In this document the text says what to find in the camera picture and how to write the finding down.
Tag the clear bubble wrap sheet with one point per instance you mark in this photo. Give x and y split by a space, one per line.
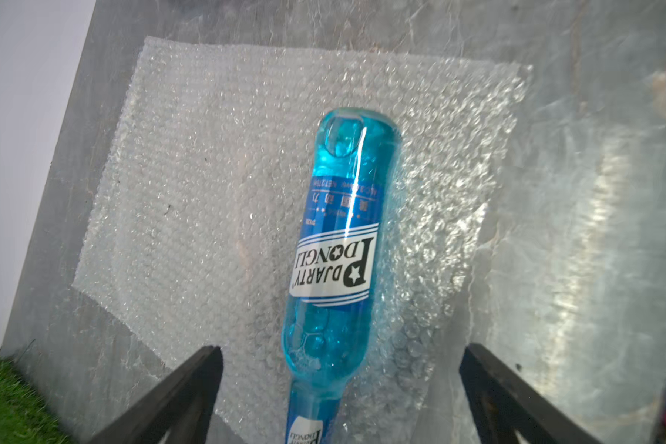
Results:
192 236

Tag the green artificial grass mat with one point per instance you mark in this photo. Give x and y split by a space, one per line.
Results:
24 415

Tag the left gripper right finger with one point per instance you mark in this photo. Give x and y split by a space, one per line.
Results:
505 408

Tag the blue glass bottle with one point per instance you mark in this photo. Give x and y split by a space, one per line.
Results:
330 299

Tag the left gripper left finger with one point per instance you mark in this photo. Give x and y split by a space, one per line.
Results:
178 410

